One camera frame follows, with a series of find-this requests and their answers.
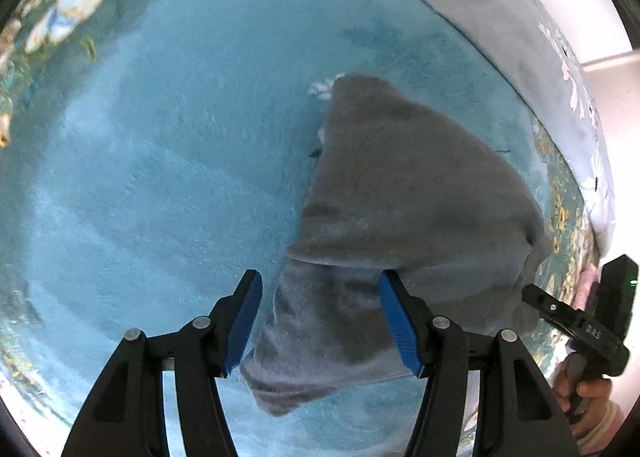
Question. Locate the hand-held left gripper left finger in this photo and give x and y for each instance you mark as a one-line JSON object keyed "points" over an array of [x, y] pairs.
{"points": [[242, 324]]}

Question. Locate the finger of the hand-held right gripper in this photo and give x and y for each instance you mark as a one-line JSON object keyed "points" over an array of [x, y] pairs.
{"points": [[550, 308]]}

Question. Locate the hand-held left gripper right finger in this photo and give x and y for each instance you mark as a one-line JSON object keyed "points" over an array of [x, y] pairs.
{"points": [[397, 324]]}

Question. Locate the grey towel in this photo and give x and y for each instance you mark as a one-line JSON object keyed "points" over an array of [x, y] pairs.
{"points": [[400, 177]]}

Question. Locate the person's right hand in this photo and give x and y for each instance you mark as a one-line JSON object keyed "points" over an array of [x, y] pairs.
{"points": [[595, 390]]}

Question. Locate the pink folded cloth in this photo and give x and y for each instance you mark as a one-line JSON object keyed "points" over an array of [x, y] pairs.
{"points": [[587, 287]]}

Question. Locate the teal floral bed sheet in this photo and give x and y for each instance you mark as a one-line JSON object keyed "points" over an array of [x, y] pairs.
{"points": [[150, 162]]}

